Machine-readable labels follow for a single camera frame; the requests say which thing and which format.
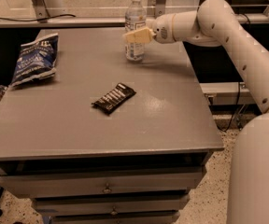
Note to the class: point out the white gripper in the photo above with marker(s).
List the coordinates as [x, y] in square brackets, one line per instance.
[162, 29]

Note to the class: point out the clear plastic water bottle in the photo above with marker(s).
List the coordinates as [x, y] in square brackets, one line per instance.
[135, 18]

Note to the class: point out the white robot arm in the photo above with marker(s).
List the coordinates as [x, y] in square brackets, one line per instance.
[215, 24]

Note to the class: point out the blue chip bag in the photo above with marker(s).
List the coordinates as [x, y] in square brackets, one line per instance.
[36, 60]

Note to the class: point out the black snack bar wrapper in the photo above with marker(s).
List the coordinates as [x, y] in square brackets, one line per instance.
[109, 102]

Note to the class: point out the metal beam right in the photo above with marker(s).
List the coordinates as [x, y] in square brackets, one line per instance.
[227, 93]

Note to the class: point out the grey drawer cabinet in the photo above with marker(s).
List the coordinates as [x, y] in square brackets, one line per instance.
[51, 127]

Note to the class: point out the middle grey drawer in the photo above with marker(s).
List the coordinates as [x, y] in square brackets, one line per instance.
[131, 203]

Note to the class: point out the grey drawer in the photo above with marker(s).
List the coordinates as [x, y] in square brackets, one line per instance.
[97, 183]
[165, 217]
[131, 203]

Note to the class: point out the bottom grey drawer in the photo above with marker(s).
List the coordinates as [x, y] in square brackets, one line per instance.
[165, 217]

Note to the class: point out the top grey drawer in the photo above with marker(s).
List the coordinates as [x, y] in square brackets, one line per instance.
[97, 183]

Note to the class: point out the metal frame rail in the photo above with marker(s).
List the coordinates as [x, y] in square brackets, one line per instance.
[78, 22]

